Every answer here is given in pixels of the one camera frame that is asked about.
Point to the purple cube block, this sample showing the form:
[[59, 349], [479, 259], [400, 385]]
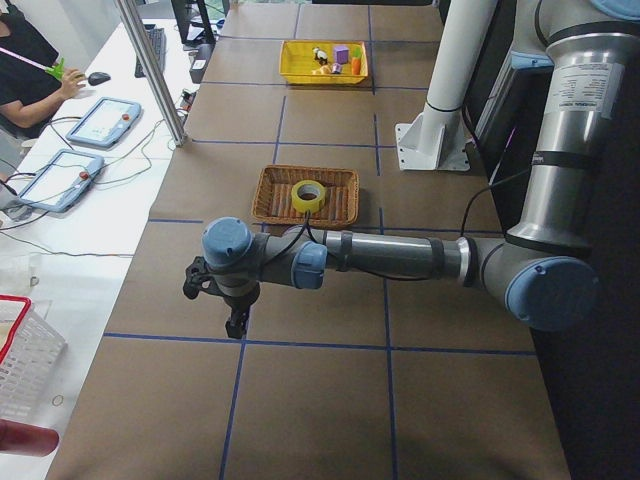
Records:
[[340, 53]]

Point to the person in black shirt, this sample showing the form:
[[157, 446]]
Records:
[[29, 97]]

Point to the white plastic basket red rim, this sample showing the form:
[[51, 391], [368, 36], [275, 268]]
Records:
[[30, 348]]

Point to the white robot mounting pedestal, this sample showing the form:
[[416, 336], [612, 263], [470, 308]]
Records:
[[435, 140]]

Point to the person's hand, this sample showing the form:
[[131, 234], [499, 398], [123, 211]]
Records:
[[72, 81]]

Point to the red cylinder object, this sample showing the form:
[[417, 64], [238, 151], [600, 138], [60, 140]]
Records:
[[26, 439]]

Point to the yellow wicker tray basket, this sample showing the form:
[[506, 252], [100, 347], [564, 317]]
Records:
[[297, 63]]

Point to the teach pendant tablet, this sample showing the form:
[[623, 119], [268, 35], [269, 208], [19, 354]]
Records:
[[62, 181], [108, 120]]

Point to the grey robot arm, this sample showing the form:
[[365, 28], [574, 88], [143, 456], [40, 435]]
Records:
[[538, 271]]

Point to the near teach pendant tablet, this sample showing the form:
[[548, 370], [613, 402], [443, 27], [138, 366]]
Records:
[[62, 181]]

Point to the toy croissant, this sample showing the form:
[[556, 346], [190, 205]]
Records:
[[323, 70]]

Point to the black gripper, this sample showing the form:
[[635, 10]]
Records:
[[239, 302]]

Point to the aluminium frame post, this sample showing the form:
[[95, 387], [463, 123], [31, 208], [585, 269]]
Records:
[[136, 32]]

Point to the orange toy carrot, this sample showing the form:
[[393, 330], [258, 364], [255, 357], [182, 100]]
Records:
[[356, 61]]

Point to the brown wicker basket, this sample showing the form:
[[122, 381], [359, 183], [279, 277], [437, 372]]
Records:
[[272, 202]]

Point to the toy panda figure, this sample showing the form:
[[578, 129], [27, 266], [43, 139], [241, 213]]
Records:
[[320, 56]]

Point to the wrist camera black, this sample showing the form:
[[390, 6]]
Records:
[[199, 278]]

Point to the black keyboard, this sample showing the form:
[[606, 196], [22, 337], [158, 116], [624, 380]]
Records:
[[157, 41]]

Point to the far teach pendant tablet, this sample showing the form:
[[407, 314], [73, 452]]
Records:
[[108, 120]]

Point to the black computer mouse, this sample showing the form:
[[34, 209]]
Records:
[[98, 78]]

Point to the yellow tape roll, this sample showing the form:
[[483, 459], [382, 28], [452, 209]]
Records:
[[308, 196]]

